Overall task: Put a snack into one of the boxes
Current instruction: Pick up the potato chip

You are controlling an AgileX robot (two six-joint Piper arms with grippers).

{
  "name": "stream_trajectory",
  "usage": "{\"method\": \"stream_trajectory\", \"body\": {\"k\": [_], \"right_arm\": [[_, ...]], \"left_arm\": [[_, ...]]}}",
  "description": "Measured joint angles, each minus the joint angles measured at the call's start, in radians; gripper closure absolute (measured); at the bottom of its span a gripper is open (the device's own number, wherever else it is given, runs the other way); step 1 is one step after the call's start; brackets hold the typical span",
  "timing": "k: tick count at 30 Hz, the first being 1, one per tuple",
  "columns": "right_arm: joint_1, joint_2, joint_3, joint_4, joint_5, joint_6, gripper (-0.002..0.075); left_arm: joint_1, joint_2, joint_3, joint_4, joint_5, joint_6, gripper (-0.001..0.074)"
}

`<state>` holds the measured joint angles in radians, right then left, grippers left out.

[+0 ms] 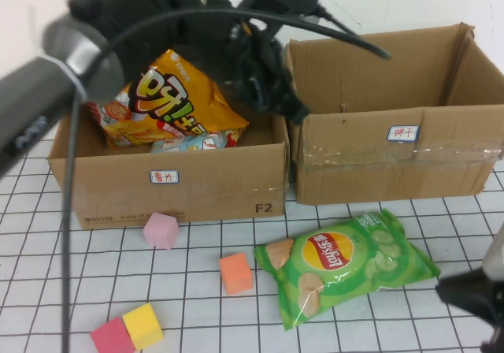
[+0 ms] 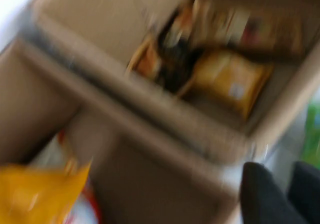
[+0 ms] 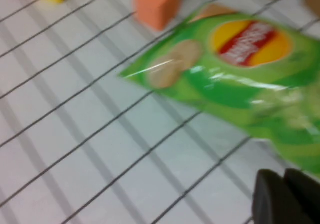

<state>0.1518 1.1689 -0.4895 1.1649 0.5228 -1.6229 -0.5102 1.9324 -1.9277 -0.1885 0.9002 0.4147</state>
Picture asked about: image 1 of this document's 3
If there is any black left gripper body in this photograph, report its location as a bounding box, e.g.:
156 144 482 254
226 17 292 94

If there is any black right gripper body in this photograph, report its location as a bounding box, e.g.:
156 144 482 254
435 268 504 330

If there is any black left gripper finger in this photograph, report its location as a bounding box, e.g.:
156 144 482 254
273 80 312 126
232 72 276 112

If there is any green Lay's chips bag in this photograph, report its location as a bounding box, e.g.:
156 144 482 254
253 207 441 331

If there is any light blue snack bag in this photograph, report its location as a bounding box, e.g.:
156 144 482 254
150 128 242 154

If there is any orange potato chips bag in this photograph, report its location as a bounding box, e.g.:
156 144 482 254
84 48 250 151

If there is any white grid tablecloth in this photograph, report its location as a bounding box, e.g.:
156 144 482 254
0 139 504 353

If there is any cardboard box with clear tape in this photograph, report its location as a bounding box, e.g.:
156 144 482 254
283 22 504 206

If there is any cardboard box with F2 print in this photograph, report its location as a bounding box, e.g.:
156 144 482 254
46 55 291 231

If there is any white label with red writing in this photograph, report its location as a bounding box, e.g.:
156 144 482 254
148 169 180 185

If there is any pink foam cube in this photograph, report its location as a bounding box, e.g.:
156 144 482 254
142 212 180 251

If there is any orange foam cube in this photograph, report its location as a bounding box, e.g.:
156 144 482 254
218 252 254 295

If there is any yellow foam cube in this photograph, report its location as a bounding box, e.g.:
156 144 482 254
121 303 165 350

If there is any red foam cube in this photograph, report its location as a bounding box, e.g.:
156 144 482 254
90 316 137 353

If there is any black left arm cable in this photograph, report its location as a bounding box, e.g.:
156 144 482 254
61 6 393 353

